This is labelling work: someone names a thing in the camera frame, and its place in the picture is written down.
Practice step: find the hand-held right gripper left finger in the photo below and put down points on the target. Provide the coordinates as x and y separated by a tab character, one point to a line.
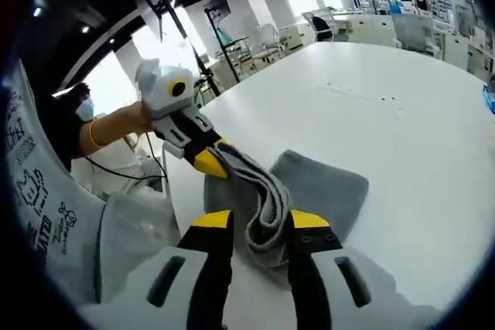
209	268

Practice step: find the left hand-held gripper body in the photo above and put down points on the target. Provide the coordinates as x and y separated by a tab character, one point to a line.
166	90

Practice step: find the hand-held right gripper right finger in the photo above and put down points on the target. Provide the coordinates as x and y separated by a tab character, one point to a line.
309	276

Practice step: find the grey towel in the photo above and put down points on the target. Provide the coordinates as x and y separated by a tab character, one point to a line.
317	187

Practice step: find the person's left hand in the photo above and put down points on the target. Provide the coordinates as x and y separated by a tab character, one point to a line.
141	119

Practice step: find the black tripod stand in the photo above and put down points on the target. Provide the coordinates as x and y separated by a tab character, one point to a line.
174	36

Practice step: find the black monitor stand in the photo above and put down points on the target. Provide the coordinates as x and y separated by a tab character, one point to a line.
224	36

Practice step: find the person's head with mask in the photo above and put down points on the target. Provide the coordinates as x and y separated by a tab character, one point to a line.
85	104

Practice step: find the white office chair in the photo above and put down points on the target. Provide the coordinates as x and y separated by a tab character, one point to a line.
268	42

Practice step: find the person's black sleeve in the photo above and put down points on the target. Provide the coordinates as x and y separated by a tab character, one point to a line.
65	133

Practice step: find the white table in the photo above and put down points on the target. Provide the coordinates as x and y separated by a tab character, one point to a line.
348	113

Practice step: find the person's white printed clothing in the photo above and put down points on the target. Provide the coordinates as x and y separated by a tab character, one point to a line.
35	191

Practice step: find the black office chair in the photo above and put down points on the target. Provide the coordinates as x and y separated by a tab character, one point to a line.
323	29

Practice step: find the white cabinet row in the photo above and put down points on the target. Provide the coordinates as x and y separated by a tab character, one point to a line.
367	26

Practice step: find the blue packet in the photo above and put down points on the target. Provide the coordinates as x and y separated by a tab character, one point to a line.
489	98

